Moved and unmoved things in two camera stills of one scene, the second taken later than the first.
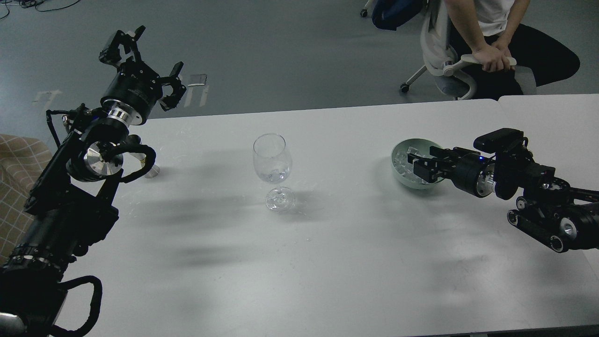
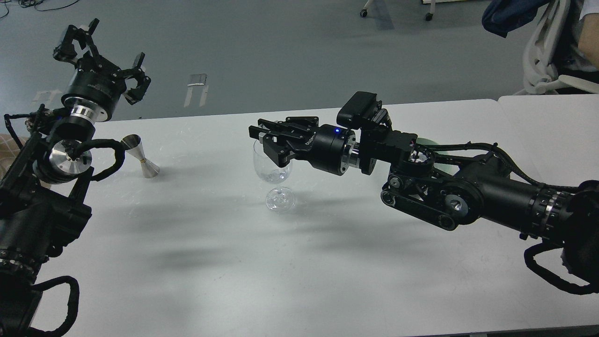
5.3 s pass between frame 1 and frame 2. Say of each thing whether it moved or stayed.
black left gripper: moved
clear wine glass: stayed
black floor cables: stayed
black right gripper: moved
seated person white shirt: moved
